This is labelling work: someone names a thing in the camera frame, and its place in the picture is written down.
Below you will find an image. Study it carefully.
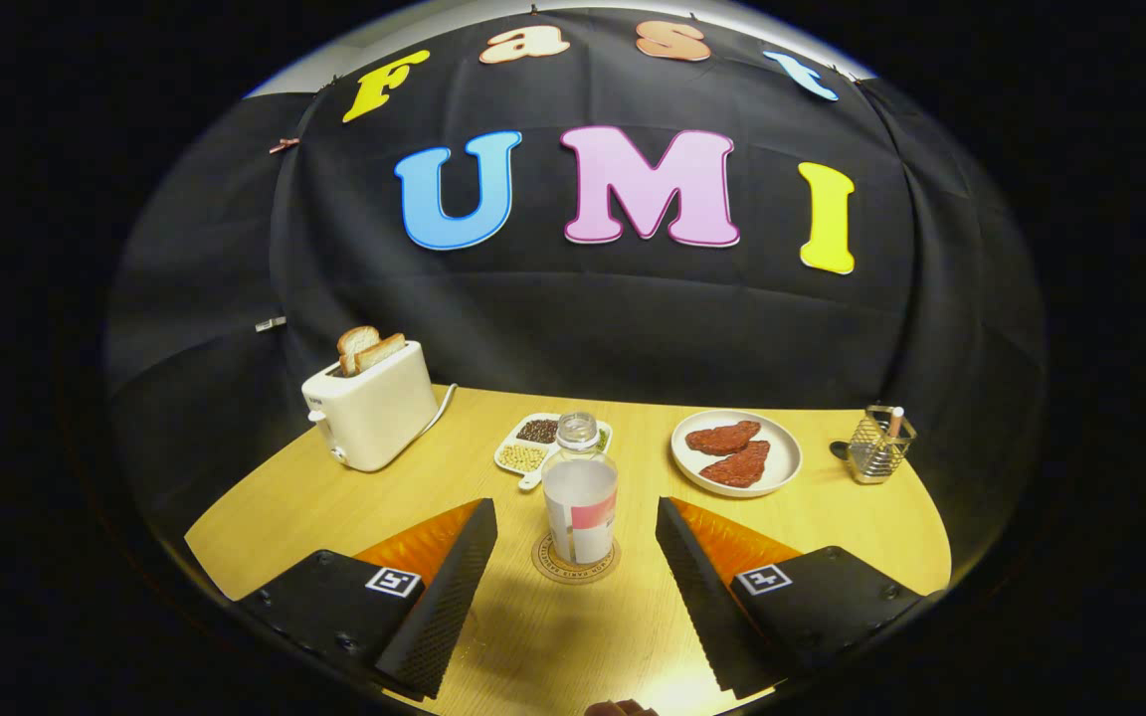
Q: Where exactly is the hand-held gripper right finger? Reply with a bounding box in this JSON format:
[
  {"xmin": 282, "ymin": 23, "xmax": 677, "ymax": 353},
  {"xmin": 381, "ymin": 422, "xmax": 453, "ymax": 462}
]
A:
[{"xmin": 655, "ymin": 496, "xmax": 944, "ymax": 700}]

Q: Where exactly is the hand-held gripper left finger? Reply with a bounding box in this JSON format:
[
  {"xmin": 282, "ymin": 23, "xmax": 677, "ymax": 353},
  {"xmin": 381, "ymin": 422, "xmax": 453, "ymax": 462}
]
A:
[{"xmin": 235, "ymin": 497, "xmax": 498, "ymax": 700}]

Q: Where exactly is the round wooden coaster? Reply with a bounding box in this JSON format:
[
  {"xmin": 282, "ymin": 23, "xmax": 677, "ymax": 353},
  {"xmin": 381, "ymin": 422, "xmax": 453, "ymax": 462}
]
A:
[{"xmin": 531, "ymin": 530, "xmax": 622, "ymax": 586}]

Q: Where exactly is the clear juice bottle pink label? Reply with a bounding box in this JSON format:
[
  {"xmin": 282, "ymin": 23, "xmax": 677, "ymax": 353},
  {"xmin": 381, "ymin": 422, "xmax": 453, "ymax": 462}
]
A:
[{"xmin": 541, "ymin": 411, "xmax": 620, "ymax": 567}]

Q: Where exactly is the red meat piece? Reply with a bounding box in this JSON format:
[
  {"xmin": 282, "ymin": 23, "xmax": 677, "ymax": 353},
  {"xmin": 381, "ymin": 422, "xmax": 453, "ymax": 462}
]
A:
[
  {"xmin": 698, "ymin": 440, "xmax": 771, "ymax": 488},
  {"xmin": 684, "ymin": 420, "xmax": 762, "ymax": 456}
]

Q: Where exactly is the wooden table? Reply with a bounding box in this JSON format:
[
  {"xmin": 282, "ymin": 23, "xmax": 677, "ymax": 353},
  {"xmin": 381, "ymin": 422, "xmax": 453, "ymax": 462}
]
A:
[{"xmin": 184, "ymin": 384, "xmax": 953, "ymax": 716}]

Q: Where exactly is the round white plate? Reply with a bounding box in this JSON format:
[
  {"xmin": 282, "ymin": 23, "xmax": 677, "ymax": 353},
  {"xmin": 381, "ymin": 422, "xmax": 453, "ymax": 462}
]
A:
[{"xmin": 670, "ymin": 409, "xmax": 804, "ymax": 498}]

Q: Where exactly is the white divided dish with beans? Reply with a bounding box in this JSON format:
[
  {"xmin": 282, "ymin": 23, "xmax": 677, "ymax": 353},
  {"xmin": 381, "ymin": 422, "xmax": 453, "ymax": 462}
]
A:
[{"xmin": 493, "ymin": 413, "xmax": 614, "ymax": 492}]

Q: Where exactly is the white toaster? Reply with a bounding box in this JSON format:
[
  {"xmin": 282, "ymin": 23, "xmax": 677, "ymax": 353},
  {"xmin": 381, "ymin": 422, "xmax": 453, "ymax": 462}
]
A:
[{"xmin": 300, "ymin": 341, "xmax": 439, "ymax": 472}]

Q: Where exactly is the toast slice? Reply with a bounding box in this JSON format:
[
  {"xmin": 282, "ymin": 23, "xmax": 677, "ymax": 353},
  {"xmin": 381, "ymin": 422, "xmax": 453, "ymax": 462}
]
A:
[
  {"xmin": 337, "ymin": 325, "xmax": 382, "ymax": 377},
  {"xmin": 354, "ymin": 333, "xmax": 407, "ymax": 375}
]

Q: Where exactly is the black backdrop cloth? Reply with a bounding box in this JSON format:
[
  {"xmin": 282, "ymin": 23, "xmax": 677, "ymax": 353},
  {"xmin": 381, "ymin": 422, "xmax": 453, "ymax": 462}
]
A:
[{"xmin": 105, "ymin": 8, "xmax": 1047, "ymax": 598}]

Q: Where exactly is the white toaster cable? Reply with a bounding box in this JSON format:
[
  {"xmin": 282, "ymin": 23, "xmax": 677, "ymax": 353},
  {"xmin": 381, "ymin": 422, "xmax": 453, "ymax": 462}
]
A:
[{"xmin": 414, "ymin": 383, "xmax": 459, "ymax": 444}]

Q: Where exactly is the metal wire holder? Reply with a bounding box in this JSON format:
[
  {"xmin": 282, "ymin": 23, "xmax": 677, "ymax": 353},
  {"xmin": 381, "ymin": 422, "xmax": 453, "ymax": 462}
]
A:
[{"xmin": 846, "ymin": 404, "xmax": 918, "ymax": 485}]

